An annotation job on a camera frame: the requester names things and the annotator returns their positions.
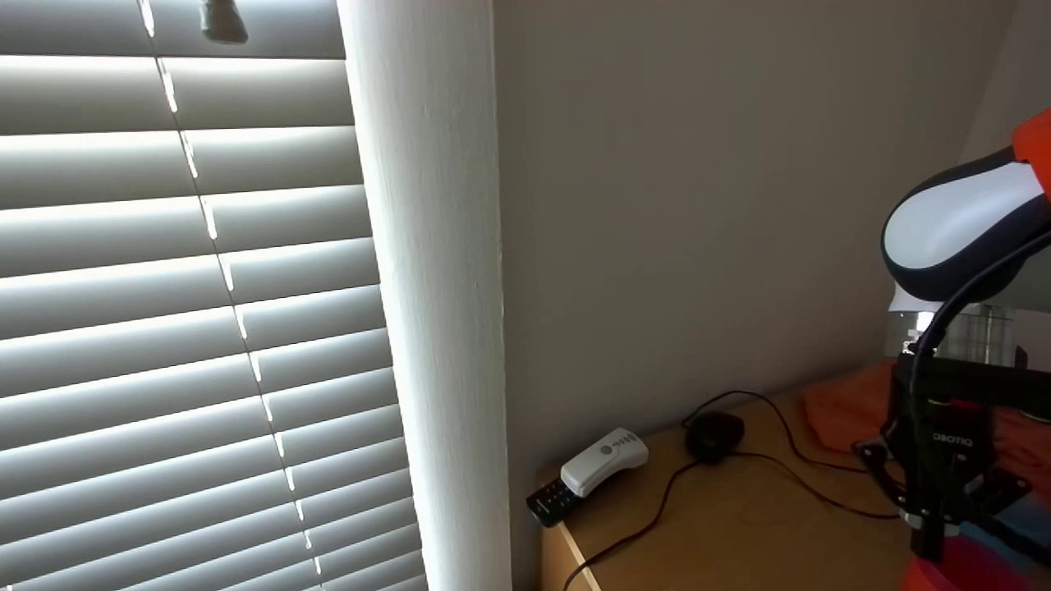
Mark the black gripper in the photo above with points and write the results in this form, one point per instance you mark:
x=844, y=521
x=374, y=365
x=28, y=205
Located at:
x=935, y=453

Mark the pink plastic cup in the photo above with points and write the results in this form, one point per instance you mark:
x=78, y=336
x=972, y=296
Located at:
x=971, y=565

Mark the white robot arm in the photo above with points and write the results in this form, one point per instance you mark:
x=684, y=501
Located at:
x=956, y=242

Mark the wooden dresser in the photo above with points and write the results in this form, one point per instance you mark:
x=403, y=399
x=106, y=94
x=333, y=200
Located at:
x=779, y=513

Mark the orange towel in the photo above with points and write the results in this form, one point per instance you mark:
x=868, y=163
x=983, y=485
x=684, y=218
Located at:
x=853, y=409

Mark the black power adapter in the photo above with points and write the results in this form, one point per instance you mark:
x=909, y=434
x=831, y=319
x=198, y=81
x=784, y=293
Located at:
x=711, y=439

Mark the white handheld device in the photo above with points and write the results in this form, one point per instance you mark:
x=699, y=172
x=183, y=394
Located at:
x=607, y=457

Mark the black remote control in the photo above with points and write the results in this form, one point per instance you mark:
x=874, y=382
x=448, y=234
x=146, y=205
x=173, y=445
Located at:
x=554, y=503

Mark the white window blinds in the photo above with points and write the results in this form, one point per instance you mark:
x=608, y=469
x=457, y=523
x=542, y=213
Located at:
x=194, y=373

